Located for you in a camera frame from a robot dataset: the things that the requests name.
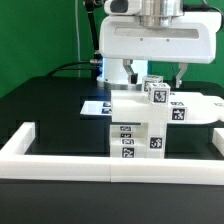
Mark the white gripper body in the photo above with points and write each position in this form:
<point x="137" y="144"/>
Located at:
<point x="158" y="30"/>

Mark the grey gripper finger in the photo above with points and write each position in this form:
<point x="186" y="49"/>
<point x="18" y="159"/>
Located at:
<point x="177" y="78"/>
<point x="132" y="76"/>

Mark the white tagged cube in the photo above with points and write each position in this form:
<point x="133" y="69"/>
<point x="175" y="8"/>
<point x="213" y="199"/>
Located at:
<point x="158" y="93"/>
<point x="146" y="80"/>

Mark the white chair back frame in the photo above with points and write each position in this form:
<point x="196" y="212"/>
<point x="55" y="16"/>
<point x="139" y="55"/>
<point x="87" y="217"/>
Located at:
<point x="182" y="108"/>

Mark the white chair seat part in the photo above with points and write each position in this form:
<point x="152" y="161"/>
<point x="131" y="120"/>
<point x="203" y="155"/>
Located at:
<point x="150" y="140"/>

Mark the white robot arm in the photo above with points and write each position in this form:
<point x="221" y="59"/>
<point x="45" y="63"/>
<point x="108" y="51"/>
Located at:
<point x="113" y="74"/>

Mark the white sheet with tags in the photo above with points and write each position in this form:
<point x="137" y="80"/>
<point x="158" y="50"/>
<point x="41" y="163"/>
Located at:
<point x="96" y="108"/>

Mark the white U-shaped fence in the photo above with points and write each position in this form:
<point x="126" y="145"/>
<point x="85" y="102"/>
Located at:
<point x="15" y="163"/>

